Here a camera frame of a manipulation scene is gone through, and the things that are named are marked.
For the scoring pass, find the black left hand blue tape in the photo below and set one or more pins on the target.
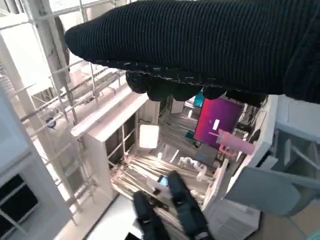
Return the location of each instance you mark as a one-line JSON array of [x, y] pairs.
[[185, 207]]

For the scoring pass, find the phone with lit screen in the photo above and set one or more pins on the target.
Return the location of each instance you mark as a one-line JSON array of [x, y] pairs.
[[163, 181]]

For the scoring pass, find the white metal scaffold frame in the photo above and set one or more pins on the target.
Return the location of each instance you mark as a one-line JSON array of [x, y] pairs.
[[50, 37]]

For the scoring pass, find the white open shelf cabinet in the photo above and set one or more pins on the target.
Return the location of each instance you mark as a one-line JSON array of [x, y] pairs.
[[97, 155]]

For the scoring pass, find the grey chair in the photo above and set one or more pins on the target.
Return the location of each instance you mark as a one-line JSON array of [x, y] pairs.
[[265, 192]]

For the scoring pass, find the pink tumbler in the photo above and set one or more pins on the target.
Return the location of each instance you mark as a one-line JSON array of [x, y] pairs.
[[236, 143]]

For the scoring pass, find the round security camera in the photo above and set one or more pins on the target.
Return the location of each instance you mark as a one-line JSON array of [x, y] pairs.
[[51, 122]]

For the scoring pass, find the white unit with grille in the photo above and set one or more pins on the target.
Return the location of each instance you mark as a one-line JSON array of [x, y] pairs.
[[232, 222]]

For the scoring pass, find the monitor with purple red screen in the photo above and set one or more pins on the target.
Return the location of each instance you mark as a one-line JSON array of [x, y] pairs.
[[220, 117]]

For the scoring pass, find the black knitted gloved right hand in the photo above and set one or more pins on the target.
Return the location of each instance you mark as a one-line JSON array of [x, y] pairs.
[[200, 45]]

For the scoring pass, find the green cutting mat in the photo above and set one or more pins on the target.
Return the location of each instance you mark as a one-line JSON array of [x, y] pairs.
[[315, 236]]

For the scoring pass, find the glowing white light panel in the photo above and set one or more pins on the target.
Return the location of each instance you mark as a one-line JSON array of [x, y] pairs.
[[149, 136]]

